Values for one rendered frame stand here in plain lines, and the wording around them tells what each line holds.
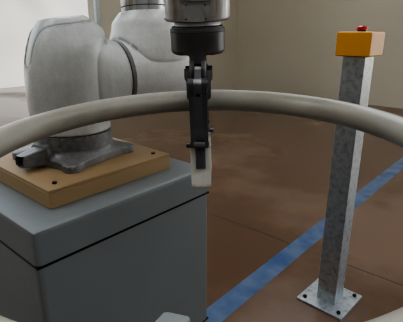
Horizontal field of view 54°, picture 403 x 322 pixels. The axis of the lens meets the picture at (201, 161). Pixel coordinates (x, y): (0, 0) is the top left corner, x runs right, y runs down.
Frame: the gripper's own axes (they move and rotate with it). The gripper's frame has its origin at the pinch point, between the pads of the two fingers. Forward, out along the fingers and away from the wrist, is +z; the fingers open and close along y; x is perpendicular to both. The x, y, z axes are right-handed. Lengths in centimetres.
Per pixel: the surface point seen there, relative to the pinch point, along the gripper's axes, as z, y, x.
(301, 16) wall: 10, -637, 147
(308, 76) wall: 106, -617, 160
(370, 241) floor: 101, -126, 85
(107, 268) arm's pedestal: 20.2, 0.1, -17.3
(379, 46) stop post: -7, -82, 58
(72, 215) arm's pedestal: 8.1, 2.4, -20.9
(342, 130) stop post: 22, -80, 48
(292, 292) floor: 96, -80, 35
